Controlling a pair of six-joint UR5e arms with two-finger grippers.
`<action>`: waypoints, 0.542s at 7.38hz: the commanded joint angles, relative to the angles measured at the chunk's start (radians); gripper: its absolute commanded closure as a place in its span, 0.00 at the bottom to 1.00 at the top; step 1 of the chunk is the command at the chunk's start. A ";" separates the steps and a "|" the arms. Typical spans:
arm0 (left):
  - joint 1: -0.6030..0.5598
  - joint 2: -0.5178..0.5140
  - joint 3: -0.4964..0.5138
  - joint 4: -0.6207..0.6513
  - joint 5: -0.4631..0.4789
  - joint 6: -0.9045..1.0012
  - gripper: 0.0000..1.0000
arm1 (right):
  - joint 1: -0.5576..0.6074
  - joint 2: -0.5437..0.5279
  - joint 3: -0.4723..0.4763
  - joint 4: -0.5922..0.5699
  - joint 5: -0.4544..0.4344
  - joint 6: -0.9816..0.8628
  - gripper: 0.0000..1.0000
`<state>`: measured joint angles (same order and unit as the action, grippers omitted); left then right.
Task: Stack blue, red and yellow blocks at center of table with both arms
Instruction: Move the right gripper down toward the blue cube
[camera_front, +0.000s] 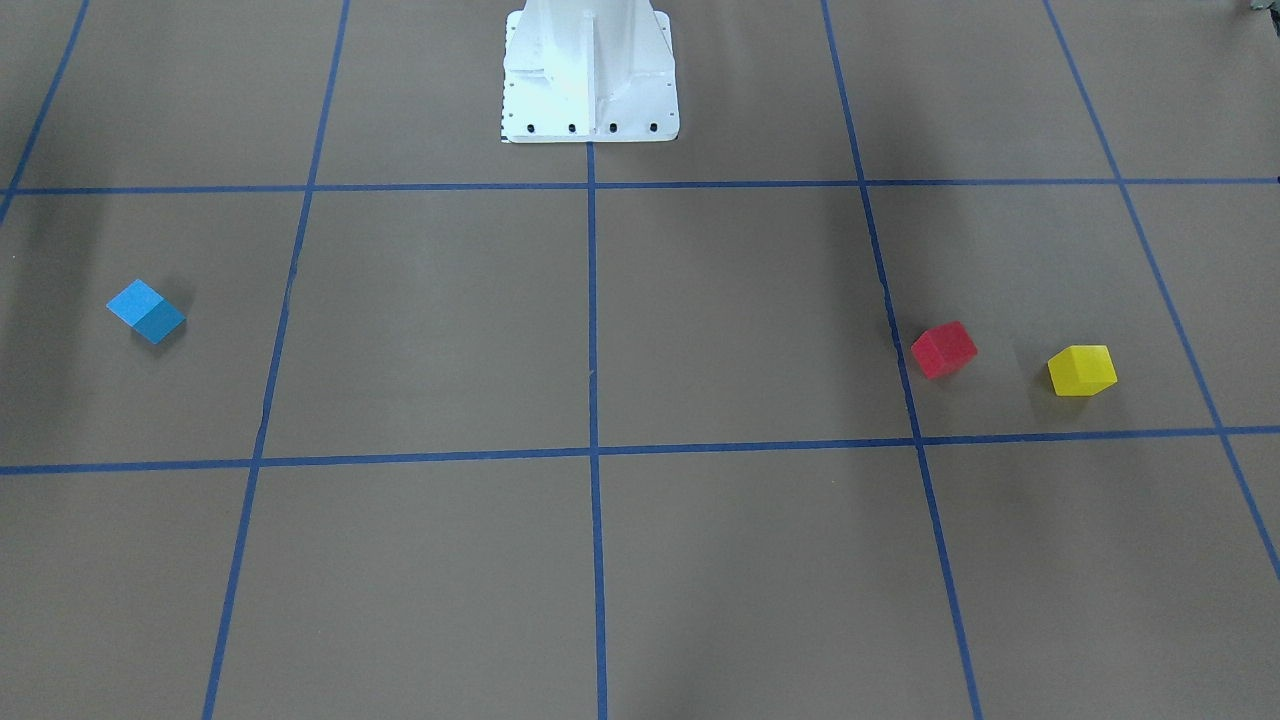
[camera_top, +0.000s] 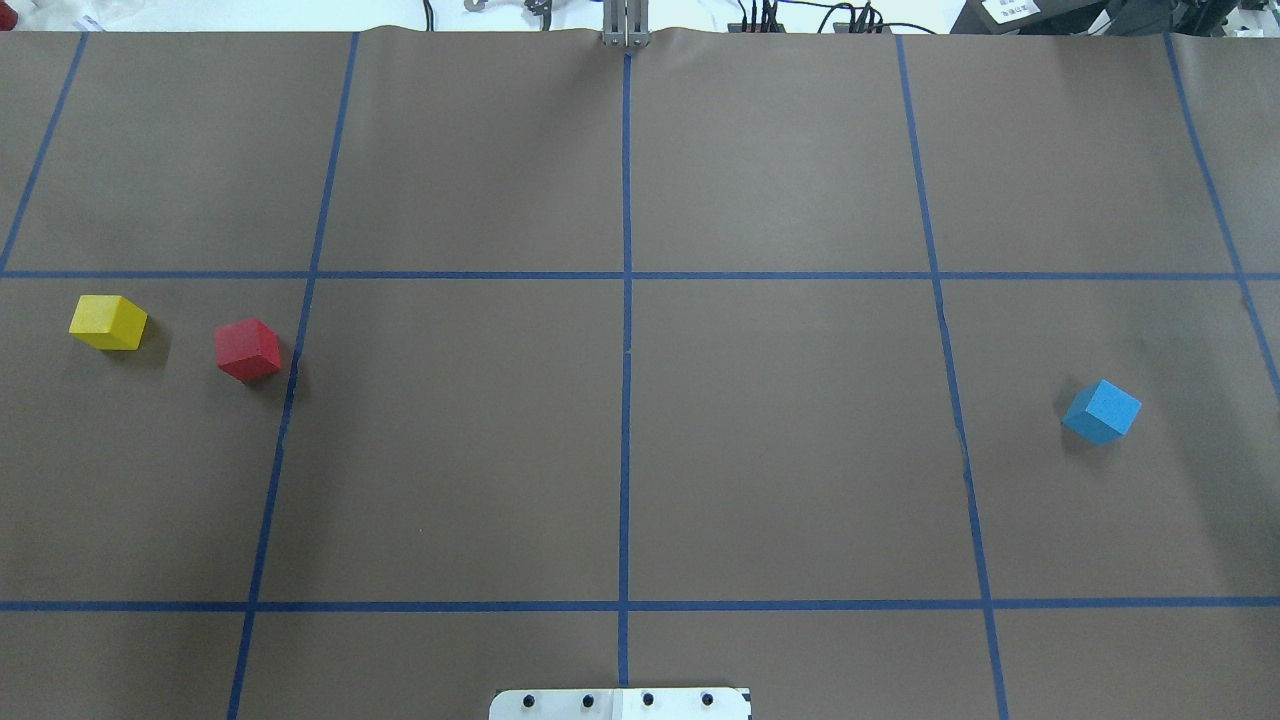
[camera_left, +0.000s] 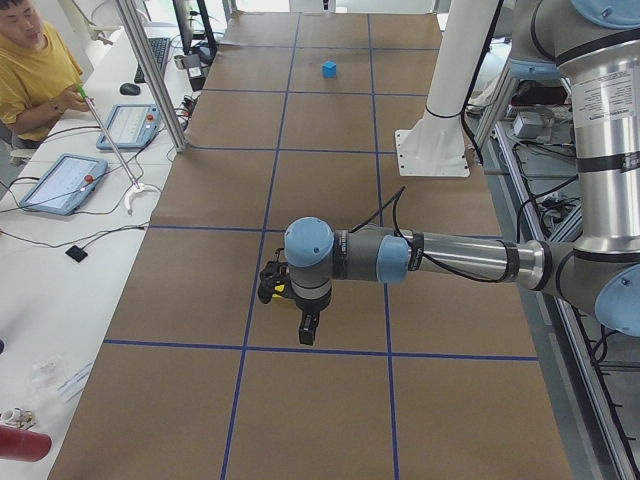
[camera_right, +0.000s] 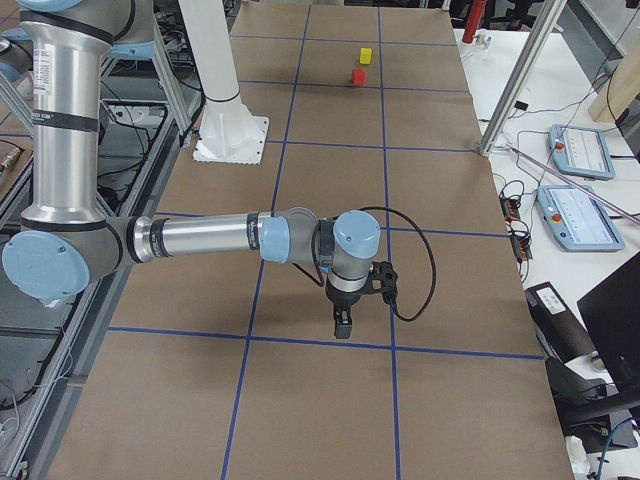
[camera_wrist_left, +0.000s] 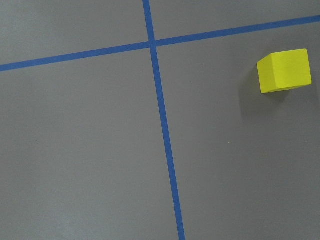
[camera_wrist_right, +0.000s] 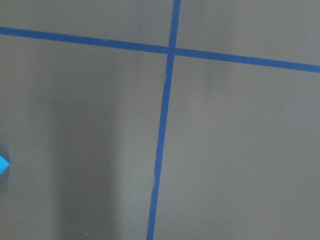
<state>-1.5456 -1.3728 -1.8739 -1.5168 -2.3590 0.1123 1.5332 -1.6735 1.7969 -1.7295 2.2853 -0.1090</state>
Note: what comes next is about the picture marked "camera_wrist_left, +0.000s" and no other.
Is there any yellow cube block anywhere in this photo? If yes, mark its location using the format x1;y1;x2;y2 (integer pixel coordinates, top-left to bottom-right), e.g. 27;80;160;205
256;48;312;94

